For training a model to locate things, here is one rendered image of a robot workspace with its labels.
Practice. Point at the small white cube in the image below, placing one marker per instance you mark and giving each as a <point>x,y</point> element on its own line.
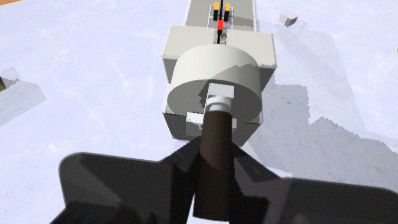
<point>288,18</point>

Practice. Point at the tan rectangular block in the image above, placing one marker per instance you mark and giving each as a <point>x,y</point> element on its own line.
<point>2,86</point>

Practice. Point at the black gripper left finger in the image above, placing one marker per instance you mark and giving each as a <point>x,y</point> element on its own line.
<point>165,187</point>

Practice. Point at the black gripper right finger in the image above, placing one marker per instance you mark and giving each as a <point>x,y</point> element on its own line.
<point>259,196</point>

